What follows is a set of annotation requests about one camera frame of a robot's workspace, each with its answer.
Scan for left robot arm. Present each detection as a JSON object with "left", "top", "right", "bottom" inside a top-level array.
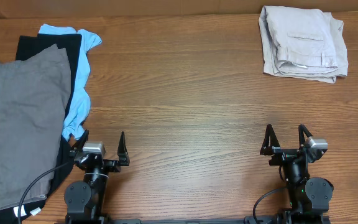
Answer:
[{"left": 64, "top": 131, "right": 130, "bottom": 223}]

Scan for folded beige pants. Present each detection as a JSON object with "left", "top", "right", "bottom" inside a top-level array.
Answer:
[{"left": 259, "top": 6, "right": 349, "bottom": 83}]

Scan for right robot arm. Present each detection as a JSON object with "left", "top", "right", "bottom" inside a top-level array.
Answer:
[{"left": 252, "top": 124, "right": 334, "bottom": 224}]

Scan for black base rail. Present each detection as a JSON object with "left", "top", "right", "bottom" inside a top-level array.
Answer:
[{"left": 110, "top": 215, "right": 279, "bottom": 224}]

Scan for grey shorts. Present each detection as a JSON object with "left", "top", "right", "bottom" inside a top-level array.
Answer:
[{"left": 0, "top": 45, "right": 71, "bottom": 210}]

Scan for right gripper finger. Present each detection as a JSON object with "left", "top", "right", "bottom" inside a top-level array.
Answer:
[
  {"left": 298, "top": 124, "right": 313, "bottom": 147},
  {"left": 260, "top": 124, "right": 280, "bottom": 156}
]

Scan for light blue shirt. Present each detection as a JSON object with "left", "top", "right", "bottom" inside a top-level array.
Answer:
[{"left": 39, "top": 24, "right": 102, "bottom": 141}]

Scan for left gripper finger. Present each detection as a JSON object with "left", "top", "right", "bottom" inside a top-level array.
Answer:
[
  {"left": 117, "top": 131, "right": 130, "bottom": 166},
  {"left": 71, "top": 129, "right": 89, "bottom": 151}
]

